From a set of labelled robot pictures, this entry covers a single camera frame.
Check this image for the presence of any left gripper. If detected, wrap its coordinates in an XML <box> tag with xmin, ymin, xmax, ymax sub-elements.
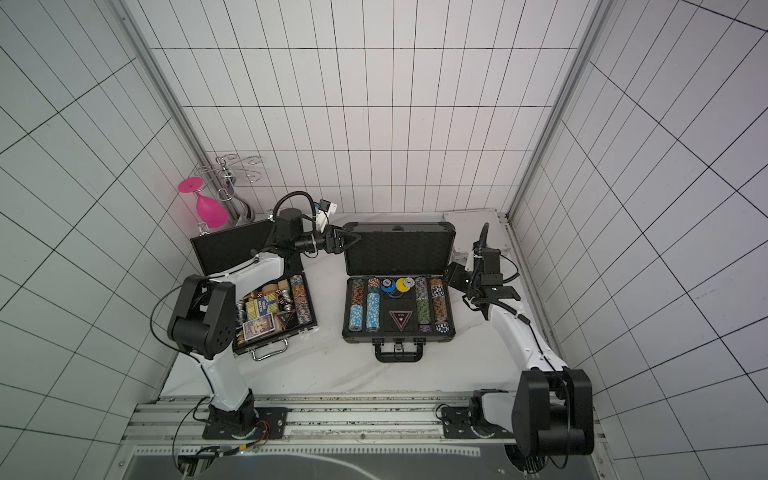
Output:
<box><xmin>296</xmin><ymin>223</ymin><xmax>363</xmax><ymax>254</ymax></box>

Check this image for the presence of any silver poker case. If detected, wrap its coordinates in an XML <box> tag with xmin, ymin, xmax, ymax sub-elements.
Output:
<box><xmin>443</xmin><ymin>209</ymin><xmax>509</xmax><ymax>248</ymax></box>

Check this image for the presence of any black poker case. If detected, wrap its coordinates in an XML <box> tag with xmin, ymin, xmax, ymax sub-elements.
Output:
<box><xmin>342</xmin><ymin>221</ymin><xmax>456</xmax><ymax>364</ymax></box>
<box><xmin>189</xmin><ymin>209</ymin><xmax>329</xmax><ymax>361</ymax></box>

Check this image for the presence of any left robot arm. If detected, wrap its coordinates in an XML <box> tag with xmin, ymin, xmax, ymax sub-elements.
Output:
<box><xmin>167</xmin><ymin>200</ymin><xmax>361</xmax><ymax>433</ymax></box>

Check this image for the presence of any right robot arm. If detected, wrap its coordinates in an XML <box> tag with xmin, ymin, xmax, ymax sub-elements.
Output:
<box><xmin>448</xmin><ymin>223</ymin><xmax>595</xmax><ymax>463</ymax></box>

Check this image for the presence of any blue dealer chip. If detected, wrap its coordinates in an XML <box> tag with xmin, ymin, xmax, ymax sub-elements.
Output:
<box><xmin>380</xmin><ymin>278</ymin><xmax>397</xmax><ymax>294</ymax></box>

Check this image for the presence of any yellow dealer chip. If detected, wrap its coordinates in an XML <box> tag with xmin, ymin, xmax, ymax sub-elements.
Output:
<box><xmin>396</xmin><ymin>277</ymin><xmax>415</xmax><ymax>293</ymax></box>

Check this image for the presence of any pink wine glass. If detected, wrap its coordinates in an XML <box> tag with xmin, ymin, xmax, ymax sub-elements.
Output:
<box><xmin>177</xmin><ymin>177</ymin><xmax>229</xmax><ymax>229</ymax></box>

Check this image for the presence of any metal wire glass rack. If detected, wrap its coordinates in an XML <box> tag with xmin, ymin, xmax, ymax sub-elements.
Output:
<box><xmin>193</xmin><ymin>153</ymin><xmax>263</xmax><ymax>226</ymax></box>

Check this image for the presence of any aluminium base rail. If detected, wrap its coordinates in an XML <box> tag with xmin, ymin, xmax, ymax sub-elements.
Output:
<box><xmin>108</xmin><ymin>393</ymin><xmax>617</xmax><ymax>479</ymax></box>

